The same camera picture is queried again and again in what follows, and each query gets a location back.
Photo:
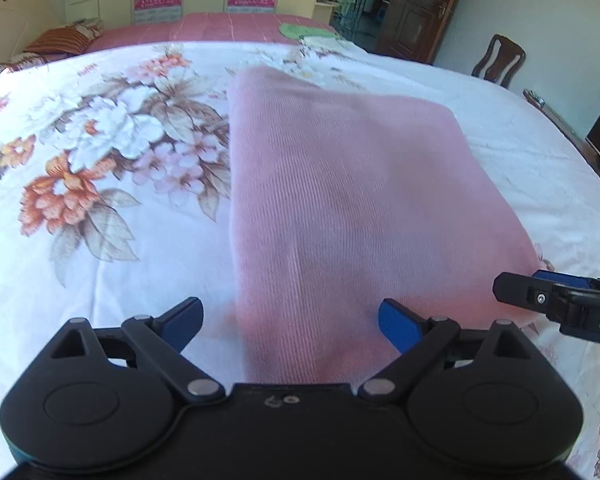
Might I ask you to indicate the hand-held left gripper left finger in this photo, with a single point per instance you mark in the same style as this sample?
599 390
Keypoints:
185 317

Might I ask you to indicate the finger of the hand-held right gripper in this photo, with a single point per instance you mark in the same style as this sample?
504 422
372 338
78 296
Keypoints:
515 290

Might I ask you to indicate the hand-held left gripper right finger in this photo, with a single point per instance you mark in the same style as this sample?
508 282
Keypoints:
395 322

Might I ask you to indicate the pink knit sweater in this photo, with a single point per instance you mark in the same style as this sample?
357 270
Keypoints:
350 200

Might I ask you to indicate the white floral bedsheet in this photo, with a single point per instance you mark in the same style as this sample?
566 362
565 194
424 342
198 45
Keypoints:
105 160

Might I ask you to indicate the brown wooden chair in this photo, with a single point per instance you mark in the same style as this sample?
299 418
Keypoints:
497 60

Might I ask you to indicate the white cloth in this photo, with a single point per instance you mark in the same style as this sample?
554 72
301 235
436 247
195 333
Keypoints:
330 45

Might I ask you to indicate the pink bedspread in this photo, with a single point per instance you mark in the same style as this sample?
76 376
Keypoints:
205 30

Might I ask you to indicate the brown wooden door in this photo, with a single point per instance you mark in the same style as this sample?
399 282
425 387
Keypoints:
420 10

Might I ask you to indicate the orange striped pillow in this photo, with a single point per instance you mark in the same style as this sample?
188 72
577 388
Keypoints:
62 40

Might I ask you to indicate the floral pillow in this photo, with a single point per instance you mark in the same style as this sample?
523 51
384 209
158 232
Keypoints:
15 64

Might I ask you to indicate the green cloth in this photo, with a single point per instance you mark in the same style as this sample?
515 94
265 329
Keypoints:
305 30

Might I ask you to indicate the cream bed headboard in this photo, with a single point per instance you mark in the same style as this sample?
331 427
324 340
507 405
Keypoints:
10 20

